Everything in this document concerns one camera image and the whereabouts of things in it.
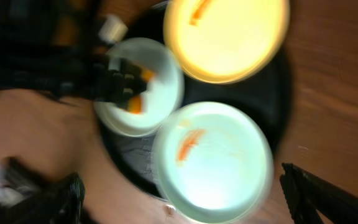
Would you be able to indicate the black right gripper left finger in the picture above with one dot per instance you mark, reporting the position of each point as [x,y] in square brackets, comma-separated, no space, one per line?
[60,203]

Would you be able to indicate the black round tray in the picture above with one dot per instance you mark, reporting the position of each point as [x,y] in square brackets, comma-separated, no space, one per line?
[266,97]

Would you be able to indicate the yellow plate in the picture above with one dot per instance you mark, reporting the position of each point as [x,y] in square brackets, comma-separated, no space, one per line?
[225,41]

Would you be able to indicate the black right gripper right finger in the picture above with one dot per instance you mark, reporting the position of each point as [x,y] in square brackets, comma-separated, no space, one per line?
[308,196]

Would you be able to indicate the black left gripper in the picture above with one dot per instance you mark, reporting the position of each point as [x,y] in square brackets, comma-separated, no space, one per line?
[49,47]

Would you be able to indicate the light green plate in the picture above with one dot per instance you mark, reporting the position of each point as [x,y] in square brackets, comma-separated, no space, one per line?
[164,92]
[212,162]

